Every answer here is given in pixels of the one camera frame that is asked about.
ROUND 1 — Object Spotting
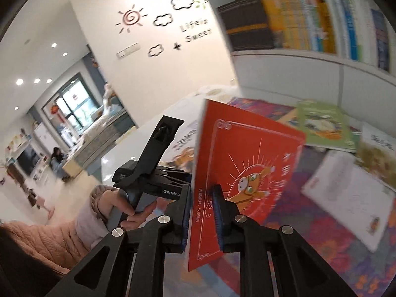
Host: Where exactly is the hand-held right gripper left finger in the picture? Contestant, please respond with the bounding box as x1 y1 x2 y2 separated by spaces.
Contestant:
46 199 190 297

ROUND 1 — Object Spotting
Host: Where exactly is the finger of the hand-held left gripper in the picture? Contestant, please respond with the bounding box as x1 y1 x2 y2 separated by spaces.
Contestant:
155 165 193 184

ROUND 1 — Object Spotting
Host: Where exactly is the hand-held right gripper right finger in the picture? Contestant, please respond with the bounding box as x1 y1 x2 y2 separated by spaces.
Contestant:
211 184 356 297

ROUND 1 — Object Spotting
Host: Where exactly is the red orange book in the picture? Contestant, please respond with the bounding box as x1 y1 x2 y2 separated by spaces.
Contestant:
187 98 307 273

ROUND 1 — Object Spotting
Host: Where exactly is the yellow illustrated book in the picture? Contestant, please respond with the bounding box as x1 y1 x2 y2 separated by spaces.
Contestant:
275 108 300 124

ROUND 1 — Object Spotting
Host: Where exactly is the white book dark robed figure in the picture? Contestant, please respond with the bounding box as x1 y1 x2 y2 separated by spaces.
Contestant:
301 150 396 253

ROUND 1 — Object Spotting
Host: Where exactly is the light green illustrated book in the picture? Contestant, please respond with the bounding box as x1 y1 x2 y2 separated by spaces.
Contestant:
295 99 362 153

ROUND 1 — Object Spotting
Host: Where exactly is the pale blue book green meadow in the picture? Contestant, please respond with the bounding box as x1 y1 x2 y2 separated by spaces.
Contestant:
355 123 396 192

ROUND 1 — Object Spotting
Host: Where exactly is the person's left forearm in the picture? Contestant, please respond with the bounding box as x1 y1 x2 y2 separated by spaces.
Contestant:
0 202 109 277

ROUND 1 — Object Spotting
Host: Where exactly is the row of black and yellow books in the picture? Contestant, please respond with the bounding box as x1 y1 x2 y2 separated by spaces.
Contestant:
217 0 336 53

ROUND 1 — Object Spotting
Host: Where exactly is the person's left hand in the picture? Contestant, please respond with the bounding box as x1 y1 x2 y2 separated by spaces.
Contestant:
90 186 157 231

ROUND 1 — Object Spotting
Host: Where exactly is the grey sofa bed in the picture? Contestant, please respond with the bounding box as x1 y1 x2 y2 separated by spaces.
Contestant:
63 96 138 180

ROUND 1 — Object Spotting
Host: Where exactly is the white washing machine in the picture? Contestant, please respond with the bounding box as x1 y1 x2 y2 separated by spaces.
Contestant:
60 127 78 146

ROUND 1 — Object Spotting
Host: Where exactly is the white plush toy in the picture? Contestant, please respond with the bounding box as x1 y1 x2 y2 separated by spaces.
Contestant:
102 82 116 115

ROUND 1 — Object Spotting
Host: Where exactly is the floral blanket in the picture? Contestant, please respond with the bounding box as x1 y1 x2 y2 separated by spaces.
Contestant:
217 97 396 297

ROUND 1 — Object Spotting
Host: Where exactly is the dark framed window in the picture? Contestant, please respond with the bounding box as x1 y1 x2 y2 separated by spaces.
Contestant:
42 73 96 130

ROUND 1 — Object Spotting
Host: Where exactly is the white fridge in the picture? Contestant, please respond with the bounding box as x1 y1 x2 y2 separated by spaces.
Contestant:
32 122 54 149

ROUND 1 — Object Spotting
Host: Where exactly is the black television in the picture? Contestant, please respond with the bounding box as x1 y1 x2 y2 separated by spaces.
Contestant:
15 145 41 175

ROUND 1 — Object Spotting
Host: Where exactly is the white bookshelf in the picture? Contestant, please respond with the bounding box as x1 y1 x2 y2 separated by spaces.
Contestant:
195 0 396 106

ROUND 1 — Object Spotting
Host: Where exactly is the group of ceiling spotlights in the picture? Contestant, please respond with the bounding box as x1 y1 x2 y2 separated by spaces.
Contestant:
12 42 70 112

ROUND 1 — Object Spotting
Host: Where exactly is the person's dark hair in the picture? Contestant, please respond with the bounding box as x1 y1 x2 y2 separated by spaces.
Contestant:
0 223 72 297

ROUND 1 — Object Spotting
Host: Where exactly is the white wall switch panel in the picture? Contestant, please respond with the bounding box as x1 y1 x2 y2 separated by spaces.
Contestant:
116 45 140 59

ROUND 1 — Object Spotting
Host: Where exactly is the black lettering wall decal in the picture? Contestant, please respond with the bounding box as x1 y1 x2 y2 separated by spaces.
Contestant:
179 19 213 44

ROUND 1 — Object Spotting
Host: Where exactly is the medium black cloud wall decal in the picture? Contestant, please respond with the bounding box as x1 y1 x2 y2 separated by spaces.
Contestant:
153 14 173 27

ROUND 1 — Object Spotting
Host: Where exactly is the red sun wall decal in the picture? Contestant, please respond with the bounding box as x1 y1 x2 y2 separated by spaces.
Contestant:
115 4 148 34

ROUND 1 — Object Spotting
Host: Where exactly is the large black cloud wall decal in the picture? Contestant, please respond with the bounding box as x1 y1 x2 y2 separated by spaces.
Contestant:
171 0 195 10

